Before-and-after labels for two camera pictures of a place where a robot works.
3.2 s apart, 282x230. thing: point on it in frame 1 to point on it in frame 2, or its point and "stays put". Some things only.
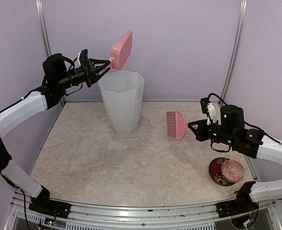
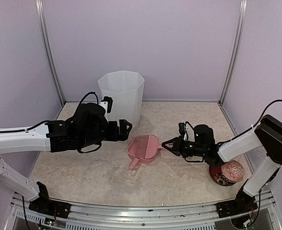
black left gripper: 90,72 to 114,136
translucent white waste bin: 122,92 stays put
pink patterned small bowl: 233,170 stays put
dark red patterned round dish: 216,172 stays put
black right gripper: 200,132 to 176,142
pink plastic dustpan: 120,50 to 132,152
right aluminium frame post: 240,35 stays put
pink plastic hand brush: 175,124 to 147,146
